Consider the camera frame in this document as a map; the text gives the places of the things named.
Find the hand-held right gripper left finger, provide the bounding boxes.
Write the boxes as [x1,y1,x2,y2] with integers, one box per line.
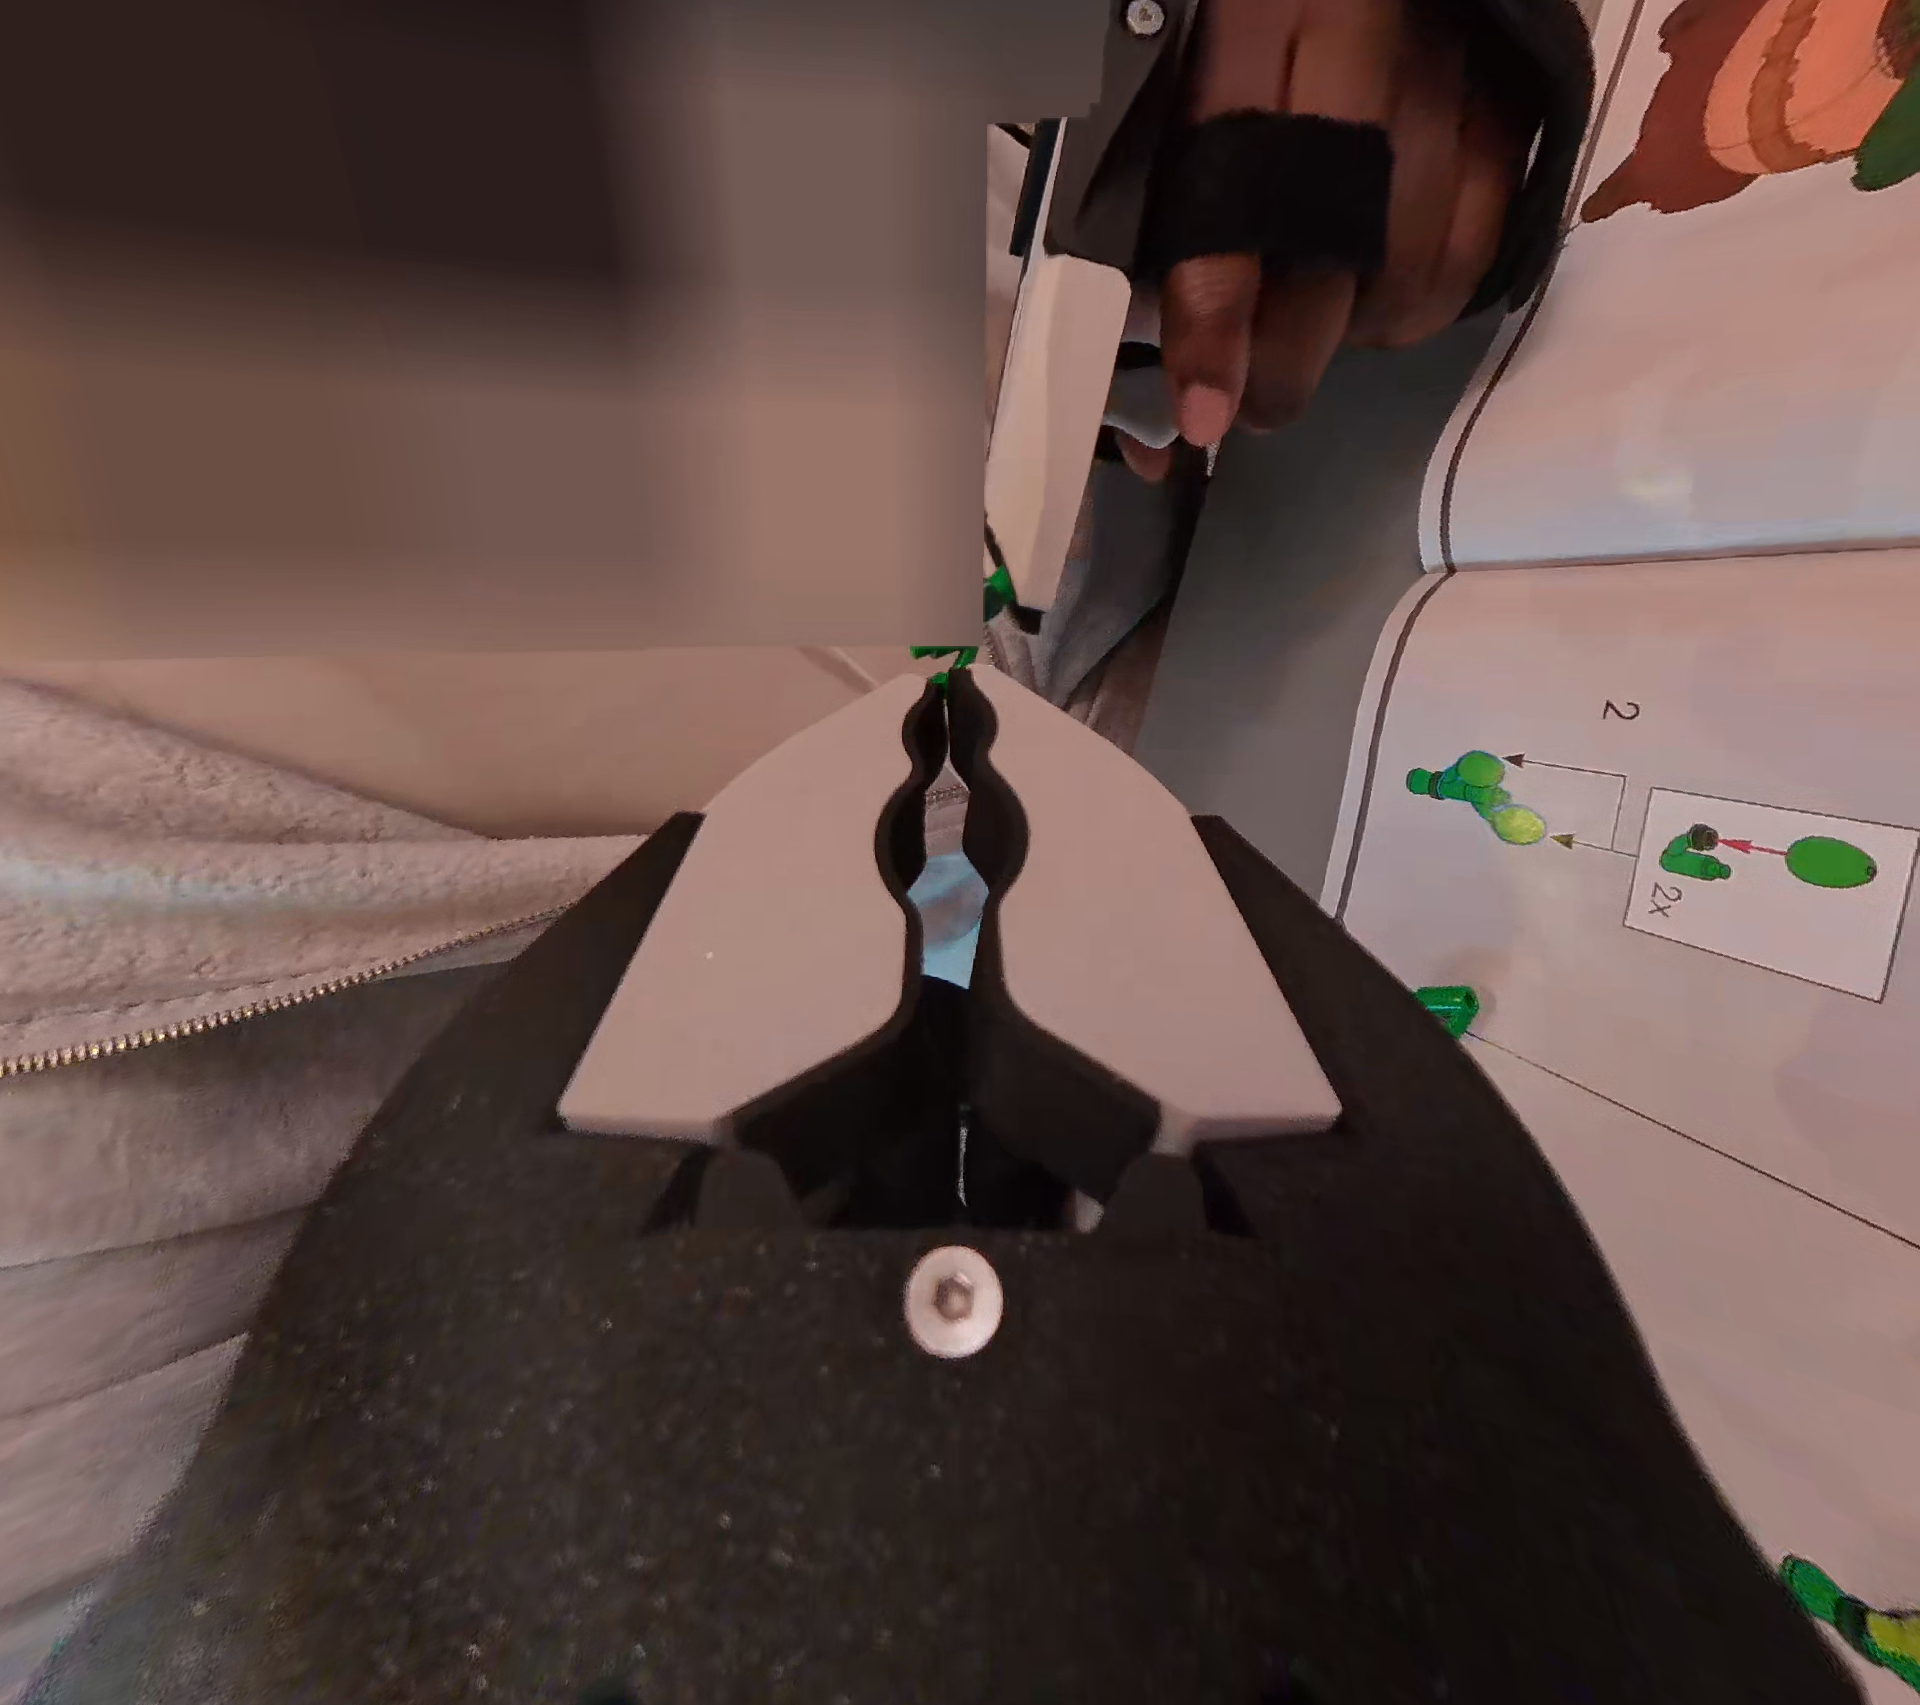
[558,671,954,1152]

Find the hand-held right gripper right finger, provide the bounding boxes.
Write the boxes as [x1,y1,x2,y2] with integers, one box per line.
[947,671,1345,1162]

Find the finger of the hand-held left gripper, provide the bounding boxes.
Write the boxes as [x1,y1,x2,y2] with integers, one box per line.
[982,122,1136,673]

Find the grey desk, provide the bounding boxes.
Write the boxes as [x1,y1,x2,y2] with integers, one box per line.
[1133,279,1503,904]

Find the person's left hand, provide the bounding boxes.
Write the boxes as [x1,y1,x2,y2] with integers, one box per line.
[1118,0,1539,484]

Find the beige shirt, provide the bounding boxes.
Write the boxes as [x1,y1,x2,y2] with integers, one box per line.
[0,650,886,839]

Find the open instruction booklet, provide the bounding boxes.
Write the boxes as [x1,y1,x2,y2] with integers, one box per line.
[1320,0,1920,1705]

